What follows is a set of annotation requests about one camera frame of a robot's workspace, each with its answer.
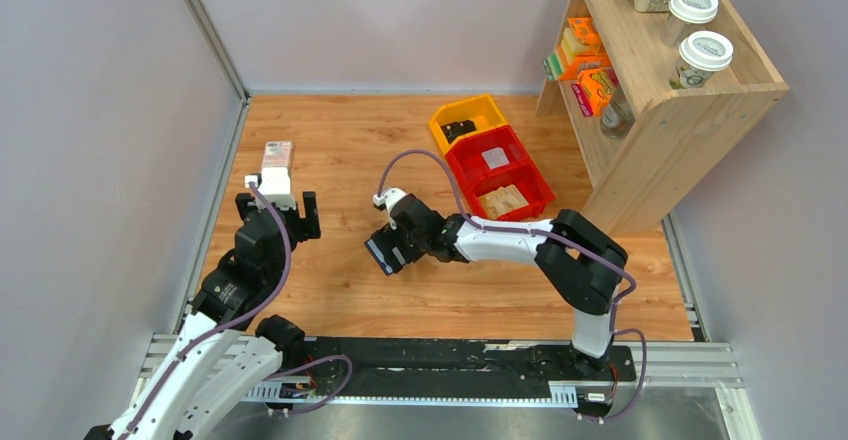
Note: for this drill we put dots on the navy blue card holder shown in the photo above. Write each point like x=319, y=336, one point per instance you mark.
x=389, y=253

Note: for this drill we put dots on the gold credit cards in bin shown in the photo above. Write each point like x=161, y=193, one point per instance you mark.
x=502, y=201

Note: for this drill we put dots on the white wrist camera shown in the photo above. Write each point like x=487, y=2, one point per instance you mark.
x=387, y=199
x=274, y=183

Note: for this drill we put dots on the red plastic bin front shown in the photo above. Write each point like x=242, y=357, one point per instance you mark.
x=528, y=180

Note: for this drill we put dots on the paper cup white lid rear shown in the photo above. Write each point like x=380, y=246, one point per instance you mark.
x=686, y=16

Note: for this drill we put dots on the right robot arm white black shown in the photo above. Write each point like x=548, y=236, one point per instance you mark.
x=583, y=264

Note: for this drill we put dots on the orange snack box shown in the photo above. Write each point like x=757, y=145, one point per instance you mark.
x=593, y=89

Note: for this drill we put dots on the glass bottle on shelf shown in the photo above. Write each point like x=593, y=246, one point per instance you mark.
x=617, y=117

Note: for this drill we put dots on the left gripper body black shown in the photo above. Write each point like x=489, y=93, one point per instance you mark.
x=308, y=226

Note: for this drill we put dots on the yellow plastic bin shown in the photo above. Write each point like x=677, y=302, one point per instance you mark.
x=482, y=109

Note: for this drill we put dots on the red plastic bin middle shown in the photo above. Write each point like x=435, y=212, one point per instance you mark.
x=479, y=156

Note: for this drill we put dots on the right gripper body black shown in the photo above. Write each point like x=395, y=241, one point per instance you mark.
x=395, y=243

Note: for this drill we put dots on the white red small box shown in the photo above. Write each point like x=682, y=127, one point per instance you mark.
x=277, y=154

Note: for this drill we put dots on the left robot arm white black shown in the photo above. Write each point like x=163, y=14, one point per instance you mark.
x=190, y=392

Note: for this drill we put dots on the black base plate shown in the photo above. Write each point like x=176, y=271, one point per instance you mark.
x=431, y=372

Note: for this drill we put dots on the black item in yellow bin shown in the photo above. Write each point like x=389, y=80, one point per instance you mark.
x=454, y=130

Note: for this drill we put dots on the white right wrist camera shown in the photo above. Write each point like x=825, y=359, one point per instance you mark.
x=387, y=199

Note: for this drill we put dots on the paper cup white lid front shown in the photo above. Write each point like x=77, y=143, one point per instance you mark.
x=701, y=55

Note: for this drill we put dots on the aluminium rail frame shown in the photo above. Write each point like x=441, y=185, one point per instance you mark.
x=685, y=366

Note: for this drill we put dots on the wooden shelf unit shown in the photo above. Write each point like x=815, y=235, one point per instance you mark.
x=679, y=135

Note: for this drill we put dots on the green orange boxes on shelf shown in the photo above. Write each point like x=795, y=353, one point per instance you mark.
x=579, y=48

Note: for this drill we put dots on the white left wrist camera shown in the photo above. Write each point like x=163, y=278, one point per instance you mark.
x=274, y=183

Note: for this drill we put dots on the red plastic bin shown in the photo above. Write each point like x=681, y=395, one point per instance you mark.
x=528, y=180
x=479, y=156

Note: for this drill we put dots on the paper cup white lid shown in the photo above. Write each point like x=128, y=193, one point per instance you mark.
x=701, y=55
x=686, y=16

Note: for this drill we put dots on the grey card in bin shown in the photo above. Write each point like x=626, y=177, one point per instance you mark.
x=495, y=158

